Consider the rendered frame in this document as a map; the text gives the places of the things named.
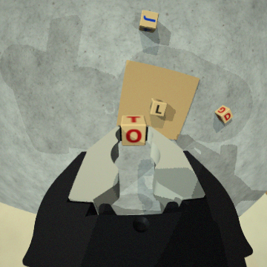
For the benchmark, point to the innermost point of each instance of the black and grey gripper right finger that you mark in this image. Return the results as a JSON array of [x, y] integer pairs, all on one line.
[[180, 177]]

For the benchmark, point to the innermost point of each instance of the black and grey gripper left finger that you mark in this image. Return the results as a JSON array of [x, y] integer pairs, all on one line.
[[90, 180]]

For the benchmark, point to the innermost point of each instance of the tan mat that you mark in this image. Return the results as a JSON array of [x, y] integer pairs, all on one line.
[[142, 82]]

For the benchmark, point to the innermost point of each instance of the tan letter block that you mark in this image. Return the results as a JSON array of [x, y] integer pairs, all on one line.
[[157, 107], [148, 21], [224, 114], [133, 130]]

